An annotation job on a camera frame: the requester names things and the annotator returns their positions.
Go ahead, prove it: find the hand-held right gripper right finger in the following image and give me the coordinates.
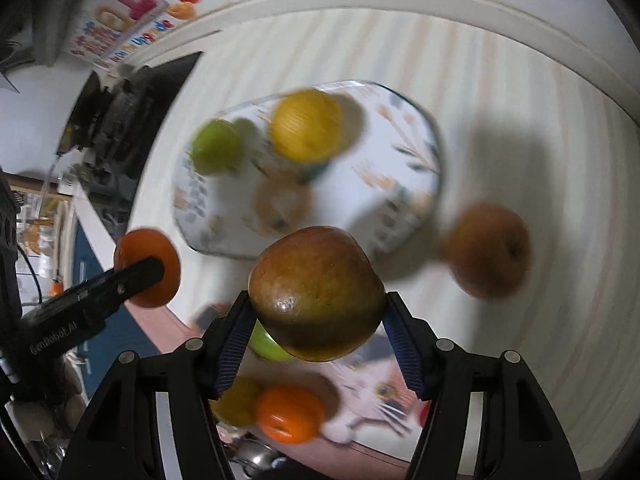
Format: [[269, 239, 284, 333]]
[[383, 290, 582, 480]]

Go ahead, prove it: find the shiny metal pot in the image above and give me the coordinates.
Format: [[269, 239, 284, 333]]
[[225, 436, 283, 480]]

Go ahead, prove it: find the orange mandarin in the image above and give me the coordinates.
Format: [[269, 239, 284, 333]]
[[114, 228, 182, 309], [254, 385, 327, 445]]

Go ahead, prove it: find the cat printed tray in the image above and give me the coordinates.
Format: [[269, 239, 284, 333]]
[[192, 302, 437, 463]]

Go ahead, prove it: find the brown pear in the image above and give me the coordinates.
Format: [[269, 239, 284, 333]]
[[444, 203, 532, 301]]

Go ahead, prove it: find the red green apple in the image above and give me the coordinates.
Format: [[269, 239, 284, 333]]
[[247, 226, 388, 363]]

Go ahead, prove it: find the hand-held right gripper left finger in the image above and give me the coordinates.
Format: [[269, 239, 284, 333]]
[[70, 290, 258, 480]]

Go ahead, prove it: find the green lime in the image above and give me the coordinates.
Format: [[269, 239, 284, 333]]
[[190, 119, 245, 176]]

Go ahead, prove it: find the leaf printed plate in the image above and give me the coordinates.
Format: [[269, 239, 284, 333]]
[[171, 79, 443, 261]]

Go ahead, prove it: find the yellow green fruit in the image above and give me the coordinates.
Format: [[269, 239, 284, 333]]
[[212, 376, 265, 428]]

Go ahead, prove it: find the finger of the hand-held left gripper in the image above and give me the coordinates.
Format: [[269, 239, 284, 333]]
[[115, 256, 167, 305]]

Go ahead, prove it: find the black appliance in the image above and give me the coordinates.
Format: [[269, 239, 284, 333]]
[[59, 50, 205, 182]]

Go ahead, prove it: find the fruit wall poster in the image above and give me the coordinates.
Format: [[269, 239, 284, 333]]
[[67, 0, 203, 70]]

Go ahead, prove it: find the yellow lemon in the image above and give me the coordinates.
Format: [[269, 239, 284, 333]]
[[269, 89, 346, 163]]

